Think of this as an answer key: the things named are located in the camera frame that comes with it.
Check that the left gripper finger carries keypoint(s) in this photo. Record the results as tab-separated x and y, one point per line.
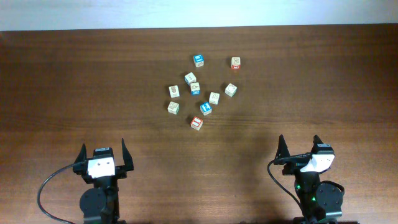
127	158
82	156

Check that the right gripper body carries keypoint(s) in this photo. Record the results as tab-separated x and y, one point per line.
289	168

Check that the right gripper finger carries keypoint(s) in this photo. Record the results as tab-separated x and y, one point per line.
317	140
282	149

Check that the red top wooden block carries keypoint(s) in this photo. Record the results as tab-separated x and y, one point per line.
196	123

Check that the plain picture wooden block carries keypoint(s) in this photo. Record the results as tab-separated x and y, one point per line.
214	98

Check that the blue number two block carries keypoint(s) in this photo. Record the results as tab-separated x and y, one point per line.
205	108

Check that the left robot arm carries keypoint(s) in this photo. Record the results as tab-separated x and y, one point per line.
100	204

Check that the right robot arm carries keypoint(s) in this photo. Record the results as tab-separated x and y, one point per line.
319	201

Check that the green edged wooden block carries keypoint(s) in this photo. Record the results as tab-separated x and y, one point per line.
173	107

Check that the circle picture wooden block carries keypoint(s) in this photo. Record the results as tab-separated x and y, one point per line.
230	89

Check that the owl picture wooden block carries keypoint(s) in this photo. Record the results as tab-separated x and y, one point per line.
174	91

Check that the hand picture blue block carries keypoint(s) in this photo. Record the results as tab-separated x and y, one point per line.
195	88

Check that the red side wooden block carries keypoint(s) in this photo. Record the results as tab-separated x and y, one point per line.
235	63

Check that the blue side tilted block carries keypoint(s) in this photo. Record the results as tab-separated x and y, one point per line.
190	78

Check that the blue top wooden block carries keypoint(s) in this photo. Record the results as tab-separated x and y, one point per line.
198	60

